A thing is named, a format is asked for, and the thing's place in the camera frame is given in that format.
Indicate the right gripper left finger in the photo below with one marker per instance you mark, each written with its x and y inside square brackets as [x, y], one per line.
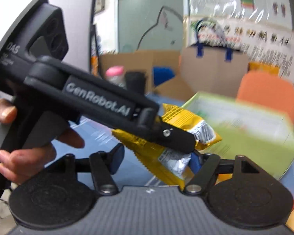
[103, 165]

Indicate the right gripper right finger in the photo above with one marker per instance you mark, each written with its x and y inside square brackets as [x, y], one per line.
[206, 177]

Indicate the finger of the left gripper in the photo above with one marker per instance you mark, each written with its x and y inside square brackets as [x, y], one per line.
[153, 129]

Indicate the yellow silver snack packet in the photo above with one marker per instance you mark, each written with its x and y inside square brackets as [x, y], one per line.
[170, 166]

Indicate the person's left hand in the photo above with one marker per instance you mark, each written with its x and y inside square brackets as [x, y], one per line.
[20, 165]

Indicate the blue patterned tablecloth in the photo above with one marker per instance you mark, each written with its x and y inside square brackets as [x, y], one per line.
[131, 172]

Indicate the black cup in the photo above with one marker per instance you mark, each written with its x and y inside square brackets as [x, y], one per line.
[135, 81]

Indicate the brown cardboard box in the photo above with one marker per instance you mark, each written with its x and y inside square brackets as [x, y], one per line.
[145, 60]

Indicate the pink lidded bottle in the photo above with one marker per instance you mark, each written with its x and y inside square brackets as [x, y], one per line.
[115, 75]

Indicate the green cardboard snack box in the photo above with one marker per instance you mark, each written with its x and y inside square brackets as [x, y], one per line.
[263, 135]

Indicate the white poster with text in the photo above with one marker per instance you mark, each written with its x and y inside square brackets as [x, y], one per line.
[262, 29]

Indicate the brown paper bag blue handles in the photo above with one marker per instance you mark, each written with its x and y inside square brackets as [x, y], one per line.
[212, 64]

